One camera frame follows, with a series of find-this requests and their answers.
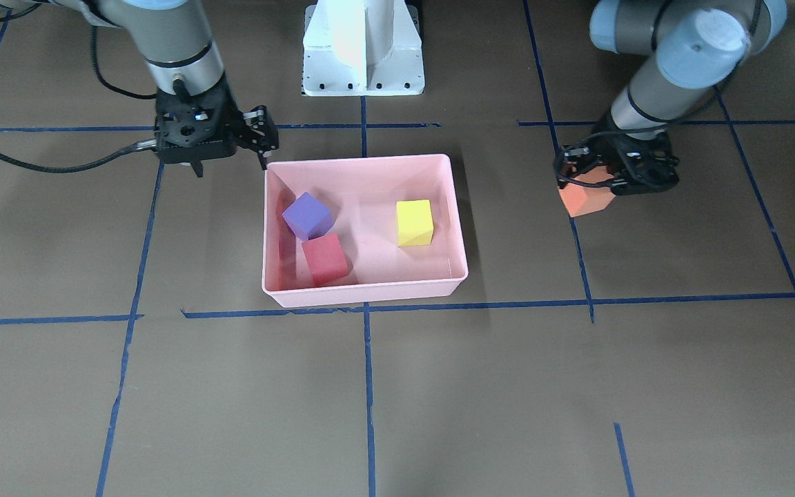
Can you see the pink foam block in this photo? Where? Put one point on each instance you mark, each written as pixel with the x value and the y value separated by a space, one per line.
pixel 325 258

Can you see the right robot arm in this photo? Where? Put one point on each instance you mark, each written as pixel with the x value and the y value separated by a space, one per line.
pixel 175 41

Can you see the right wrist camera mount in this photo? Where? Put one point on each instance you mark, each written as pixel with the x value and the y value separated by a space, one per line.
pixel 186 133

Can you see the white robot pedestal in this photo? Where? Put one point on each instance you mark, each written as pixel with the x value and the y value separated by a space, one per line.
pixel 363 49

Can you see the orange foam block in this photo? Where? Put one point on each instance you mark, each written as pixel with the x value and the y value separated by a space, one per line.
pixel 580 201

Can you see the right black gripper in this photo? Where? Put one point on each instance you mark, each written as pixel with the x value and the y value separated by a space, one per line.
pixel 260 132

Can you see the purple foam block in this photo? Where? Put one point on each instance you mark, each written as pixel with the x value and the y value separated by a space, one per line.
pixel 308 218

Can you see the pink plastic bin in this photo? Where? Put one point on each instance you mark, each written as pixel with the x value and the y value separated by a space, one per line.
pixel 362 194

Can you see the yellow foam block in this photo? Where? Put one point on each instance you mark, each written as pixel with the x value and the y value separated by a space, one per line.
pixel 414 222

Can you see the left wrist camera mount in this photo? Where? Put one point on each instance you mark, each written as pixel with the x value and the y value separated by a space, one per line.
pixel 643 166

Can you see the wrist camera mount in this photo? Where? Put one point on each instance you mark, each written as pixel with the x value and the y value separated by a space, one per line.
pixel 643 166
pixel 186 133

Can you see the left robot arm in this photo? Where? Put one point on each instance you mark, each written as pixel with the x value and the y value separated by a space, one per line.
pixel 690 47

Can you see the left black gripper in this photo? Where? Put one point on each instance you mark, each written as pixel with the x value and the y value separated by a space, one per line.
pixel 610 142

